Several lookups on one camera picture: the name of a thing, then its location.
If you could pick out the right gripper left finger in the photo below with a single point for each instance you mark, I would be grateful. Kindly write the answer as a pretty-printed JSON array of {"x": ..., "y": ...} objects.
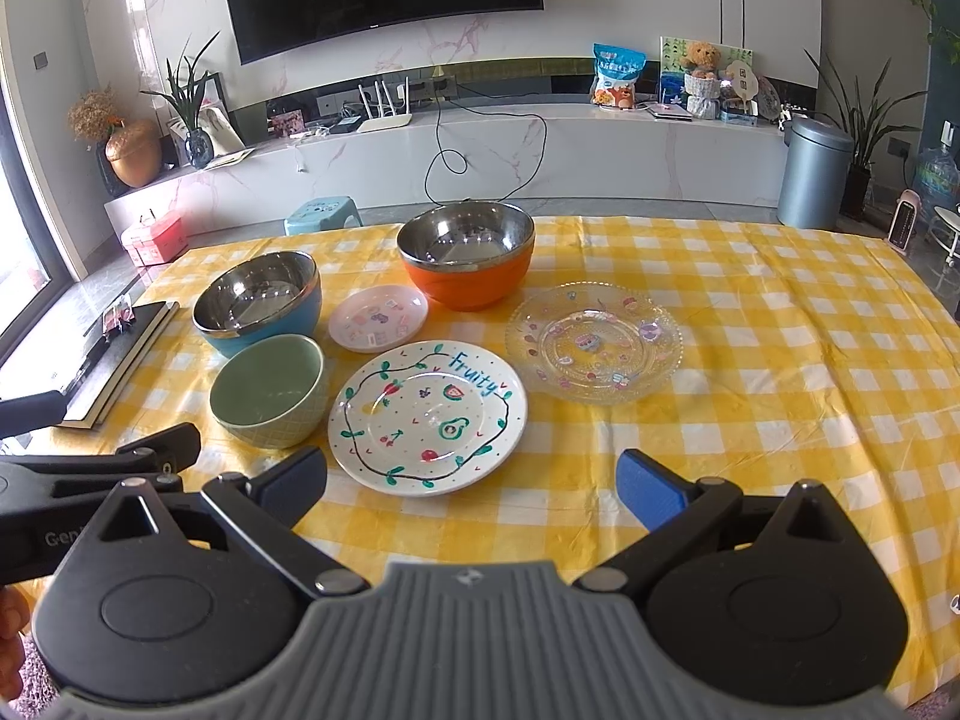
[{"x": 262, "y": 511}]

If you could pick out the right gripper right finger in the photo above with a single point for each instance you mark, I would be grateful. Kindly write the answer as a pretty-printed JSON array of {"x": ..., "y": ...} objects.
[{"x": 681, "y": 518}]

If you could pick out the green ceramic bowl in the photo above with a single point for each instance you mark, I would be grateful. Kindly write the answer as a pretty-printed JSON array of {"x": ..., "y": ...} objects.
[{"x": 272, "y": 395}]

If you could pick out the white fruity ceramic plate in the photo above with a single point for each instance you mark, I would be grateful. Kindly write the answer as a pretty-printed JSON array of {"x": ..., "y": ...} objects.
[{"x": 427, "y": 418}]

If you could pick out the clear glass patterned plate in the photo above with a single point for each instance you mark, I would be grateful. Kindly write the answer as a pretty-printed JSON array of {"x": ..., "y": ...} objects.
[{"x": 593, "y": 343}]

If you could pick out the blue steel bowl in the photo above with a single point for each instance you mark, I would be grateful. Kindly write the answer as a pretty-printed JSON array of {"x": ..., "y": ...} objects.
[{"x": 272, "y": 294}]

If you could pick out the small pink plate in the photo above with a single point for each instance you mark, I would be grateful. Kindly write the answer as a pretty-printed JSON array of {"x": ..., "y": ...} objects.
[{"x": 379, "y": 318}]

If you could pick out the orange steel bowl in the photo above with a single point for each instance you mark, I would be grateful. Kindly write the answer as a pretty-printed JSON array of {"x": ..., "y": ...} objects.
[{"x": 468, "y": 255}]

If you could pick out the person's left hand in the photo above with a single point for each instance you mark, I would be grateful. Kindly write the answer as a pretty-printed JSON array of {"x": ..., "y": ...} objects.
[{"x": 14, "y": 617}]

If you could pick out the black notebook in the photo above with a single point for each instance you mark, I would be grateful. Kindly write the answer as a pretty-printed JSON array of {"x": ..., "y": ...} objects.
[{"x": 110, "y": 363}]

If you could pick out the yellow checkered tablecloth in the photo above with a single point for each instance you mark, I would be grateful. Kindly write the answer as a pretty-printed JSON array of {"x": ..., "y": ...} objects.
[{"x": 805, "y": 355}]

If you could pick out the pink storage box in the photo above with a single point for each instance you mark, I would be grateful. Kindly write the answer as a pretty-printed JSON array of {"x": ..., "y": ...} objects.
[{"x": 156, "y": 240}]

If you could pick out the teal plastic stool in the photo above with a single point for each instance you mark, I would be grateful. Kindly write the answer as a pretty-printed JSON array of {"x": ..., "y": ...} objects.
[{"x": 326, "y": 214}]

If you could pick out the pink small heater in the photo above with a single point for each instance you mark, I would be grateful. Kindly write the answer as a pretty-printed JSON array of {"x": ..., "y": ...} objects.
[{"x": 903, "y": 221}]

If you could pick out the copper round vase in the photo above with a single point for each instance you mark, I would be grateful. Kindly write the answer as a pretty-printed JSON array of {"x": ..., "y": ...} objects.
[{"x": 134, "y": 152}]

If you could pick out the grey metal trash bin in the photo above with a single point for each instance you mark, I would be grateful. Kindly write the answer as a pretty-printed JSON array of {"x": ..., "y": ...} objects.
[{"x": 819, "y": 158}]

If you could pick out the white canvas bag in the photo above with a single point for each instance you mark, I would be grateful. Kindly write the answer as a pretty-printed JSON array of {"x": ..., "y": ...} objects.
[{"x": 216, "y": 125}]

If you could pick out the white round side table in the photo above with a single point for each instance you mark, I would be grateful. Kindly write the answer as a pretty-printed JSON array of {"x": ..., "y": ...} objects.
[{"x": 944, "y": 230}]

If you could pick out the white marble tv console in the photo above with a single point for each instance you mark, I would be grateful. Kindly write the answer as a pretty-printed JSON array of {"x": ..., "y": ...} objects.
[{"x": 524, "y": 152}]

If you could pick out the white wifi router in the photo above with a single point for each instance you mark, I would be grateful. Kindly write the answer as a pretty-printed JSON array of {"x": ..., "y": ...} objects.
[{"x": 381, "y": 112}]

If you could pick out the blue water jug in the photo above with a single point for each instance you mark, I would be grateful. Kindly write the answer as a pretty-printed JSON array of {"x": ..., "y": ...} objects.
[{"x": 936, "y": 175}]

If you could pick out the green plant in glass vase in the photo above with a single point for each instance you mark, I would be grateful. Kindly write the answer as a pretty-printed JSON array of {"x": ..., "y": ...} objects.
[{"x": 185, "y": 93}]

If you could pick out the teddy bear bouquet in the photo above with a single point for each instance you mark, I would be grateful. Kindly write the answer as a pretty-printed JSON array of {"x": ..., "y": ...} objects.
[{"x": 702, "y": 84}]

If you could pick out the potted plant right corner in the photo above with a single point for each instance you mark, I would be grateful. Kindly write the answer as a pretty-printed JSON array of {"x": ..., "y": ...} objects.
[{"x": 864, "y": 117}]

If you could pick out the blue snack bag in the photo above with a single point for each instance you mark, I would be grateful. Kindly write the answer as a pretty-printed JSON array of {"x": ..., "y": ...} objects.
[{"x": 616, "y": 72}]

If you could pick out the green picture card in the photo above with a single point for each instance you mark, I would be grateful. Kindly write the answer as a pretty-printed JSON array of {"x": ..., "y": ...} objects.
[{"x": 681, "y": 57}]

